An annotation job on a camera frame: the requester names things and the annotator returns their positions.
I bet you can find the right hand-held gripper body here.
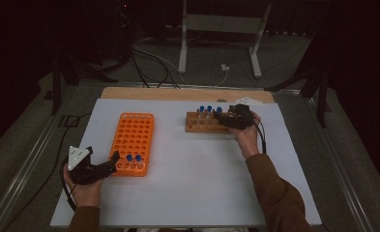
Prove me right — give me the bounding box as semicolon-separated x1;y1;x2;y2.
222;97;264;131

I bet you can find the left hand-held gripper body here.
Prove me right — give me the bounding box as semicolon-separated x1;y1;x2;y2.
67;145;118;186

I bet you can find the wooden tube rack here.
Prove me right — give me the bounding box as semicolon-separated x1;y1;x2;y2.
185;110;234;134

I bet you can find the orange plastic tube rack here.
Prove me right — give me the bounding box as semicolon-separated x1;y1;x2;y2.
105;111;156;178

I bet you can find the person's right hand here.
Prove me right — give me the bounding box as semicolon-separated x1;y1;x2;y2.
229;110;262;160

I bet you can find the person's left hand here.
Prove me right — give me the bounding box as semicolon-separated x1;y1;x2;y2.
63;165;104;208

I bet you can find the white table mat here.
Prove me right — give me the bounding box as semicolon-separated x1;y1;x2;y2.
49;98;322;228

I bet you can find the black tripod stand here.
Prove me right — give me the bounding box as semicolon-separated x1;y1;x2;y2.
264;64;331;129
50;54;119;116

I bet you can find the white metal stand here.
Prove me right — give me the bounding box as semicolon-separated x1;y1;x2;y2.
177;0;273;79

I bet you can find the dark equipment rack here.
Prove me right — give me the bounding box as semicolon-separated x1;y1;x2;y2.
90;0;137;66

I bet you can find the long black floor cable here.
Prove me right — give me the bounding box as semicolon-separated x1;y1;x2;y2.
0;111;94;232

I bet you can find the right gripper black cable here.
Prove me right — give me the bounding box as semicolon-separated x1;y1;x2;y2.
253;116;268;155

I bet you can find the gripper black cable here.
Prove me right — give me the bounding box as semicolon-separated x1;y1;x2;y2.
253;116;268;155
60;160;77;212

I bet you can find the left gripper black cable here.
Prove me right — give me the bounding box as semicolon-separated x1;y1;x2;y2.
60;160;77;212

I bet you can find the aluminium frame rail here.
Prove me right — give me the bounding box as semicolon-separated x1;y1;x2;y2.
302;93;376;232
0;84;82;232

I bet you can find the white floor cable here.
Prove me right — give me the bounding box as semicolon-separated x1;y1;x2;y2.
132;38;229;88

